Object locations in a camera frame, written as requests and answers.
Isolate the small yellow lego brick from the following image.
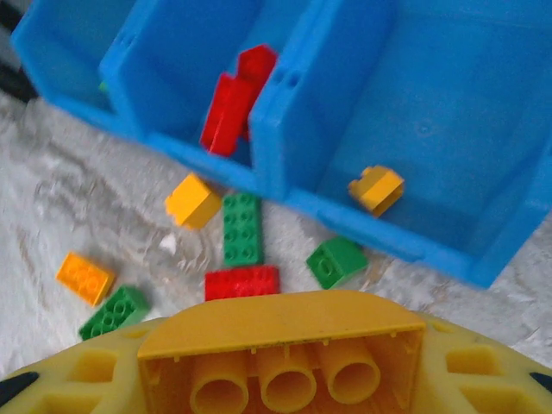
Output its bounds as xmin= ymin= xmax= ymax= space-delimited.
xmin=347 ymin=164 xmax=406 ymax=218

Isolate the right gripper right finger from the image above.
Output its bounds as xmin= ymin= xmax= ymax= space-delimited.
xmin=416 ymin=317 xmax=552 ymax=414

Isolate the long orange lego brick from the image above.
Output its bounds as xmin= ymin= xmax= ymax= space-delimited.
xmin=54 ymin=252 xmax=116 ymax=308

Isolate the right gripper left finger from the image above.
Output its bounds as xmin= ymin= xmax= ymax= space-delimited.
xmin=0 ymin=317 xmax=151 ymax=414

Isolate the red lego brick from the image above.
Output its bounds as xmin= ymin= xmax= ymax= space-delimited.
xmin=198 ymin=72 xmax=260 ymax=157
xmin=204 ymin=265 xmax=281 ymax=303
xmin=235 ymin=44 xmax=279 ymax=94

